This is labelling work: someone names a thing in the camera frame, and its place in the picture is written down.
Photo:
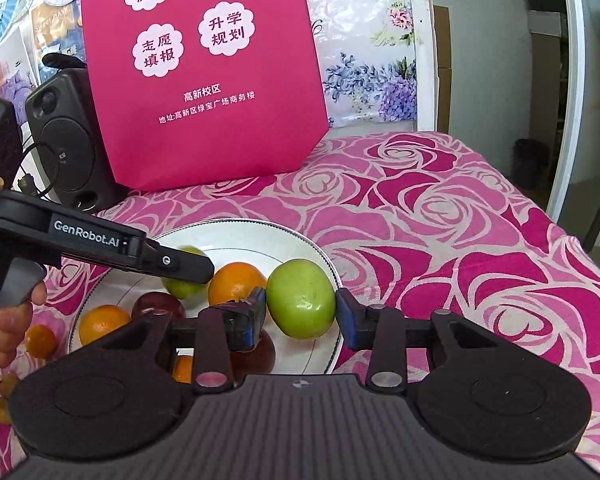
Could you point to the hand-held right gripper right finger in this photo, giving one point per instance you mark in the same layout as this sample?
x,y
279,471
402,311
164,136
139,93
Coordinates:
x,y
345,317

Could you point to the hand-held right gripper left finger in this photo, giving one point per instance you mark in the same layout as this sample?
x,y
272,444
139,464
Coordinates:
x,y
258,317

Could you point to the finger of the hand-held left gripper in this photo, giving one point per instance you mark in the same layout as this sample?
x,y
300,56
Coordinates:
x,y
185,266

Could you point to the green jujube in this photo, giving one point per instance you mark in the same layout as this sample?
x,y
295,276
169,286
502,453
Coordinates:
x,y
180,290

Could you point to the dark red plum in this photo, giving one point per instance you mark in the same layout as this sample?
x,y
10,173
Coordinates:
x,y
157,305
260,357

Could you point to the large orange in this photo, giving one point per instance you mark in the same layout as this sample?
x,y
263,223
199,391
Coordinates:
x,y
102,325
235,282

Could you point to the large green apple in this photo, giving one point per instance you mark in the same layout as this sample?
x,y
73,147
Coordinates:
x,y
300,297

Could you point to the white plate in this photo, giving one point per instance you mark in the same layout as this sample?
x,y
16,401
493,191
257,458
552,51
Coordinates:
x,y
260,245

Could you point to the orange tangerine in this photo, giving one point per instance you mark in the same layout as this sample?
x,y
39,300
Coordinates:
x,y
184,370

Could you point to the person's left hand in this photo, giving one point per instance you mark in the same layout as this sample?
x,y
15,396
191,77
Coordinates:
x,y
7,332

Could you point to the black speaker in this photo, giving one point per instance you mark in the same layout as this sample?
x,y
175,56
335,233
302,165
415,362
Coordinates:
x,y
70,160

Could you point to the small tangerine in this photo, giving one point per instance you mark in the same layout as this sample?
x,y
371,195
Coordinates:
x,y
42,342

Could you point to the pink rose tablecloth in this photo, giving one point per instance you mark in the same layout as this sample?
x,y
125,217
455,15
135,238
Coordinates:
x,y
455,260

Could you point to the magenta paper bag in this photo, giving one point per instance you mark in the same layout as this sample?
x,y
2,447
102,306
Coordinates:
x,y
205,125

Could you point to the small green kiwi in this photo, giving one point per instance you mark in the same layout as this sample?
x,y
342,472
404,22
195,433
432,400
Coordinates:
x,y
7,385
0,410

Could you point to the black bin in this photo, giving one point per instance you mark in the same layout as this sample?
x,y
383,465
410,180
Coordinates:
x,y
530,165

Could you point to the white panel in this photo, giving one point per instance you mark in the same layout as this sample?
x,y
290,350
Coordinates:
x,y
424,60

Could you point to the floral plastic sheet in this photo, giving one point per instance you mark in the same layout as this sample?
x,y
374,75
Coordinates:
x,y
370,35

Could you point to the purple bedding wall poster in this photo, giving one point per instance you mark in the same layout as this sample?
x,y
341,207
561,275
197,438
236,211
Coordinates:
x,y
17,90

